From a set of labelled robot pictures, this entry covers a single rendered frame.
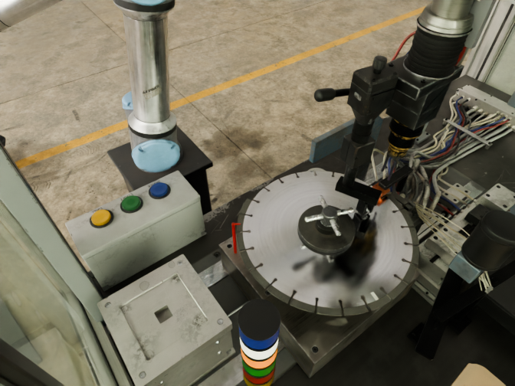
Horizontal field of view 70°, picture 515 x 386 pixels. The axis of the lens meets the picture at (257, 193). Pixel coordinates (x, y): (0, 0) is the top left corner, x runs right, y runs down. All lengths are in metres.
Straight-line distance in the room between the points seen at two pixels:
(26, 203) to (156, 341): 0.31
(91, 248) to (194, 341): 0.30
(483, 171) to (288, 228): 0.76
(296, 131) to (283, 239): 1.82
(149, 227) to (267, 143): 1.63
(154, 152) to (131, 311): 0.39
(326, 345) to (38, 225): 0.52
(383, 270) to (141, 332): 0.44
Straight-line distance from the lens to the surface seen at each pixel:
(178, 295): 0.73
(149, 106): 0.89
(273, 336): 0.41
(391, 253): 0.74
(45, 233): 0.64
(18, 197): 0.58
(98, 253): 0.85
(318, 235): 0.72
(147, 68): 0.85
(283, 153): 2.32
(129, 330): 0.72
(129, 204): 0.87
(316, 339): 0.74
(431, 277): 0.91
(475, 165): 1.33
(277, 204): 0.77
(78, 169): 2.46
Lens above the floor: 1.54
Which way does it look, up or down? 48 degrees down
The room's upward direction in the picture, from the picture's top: straight up
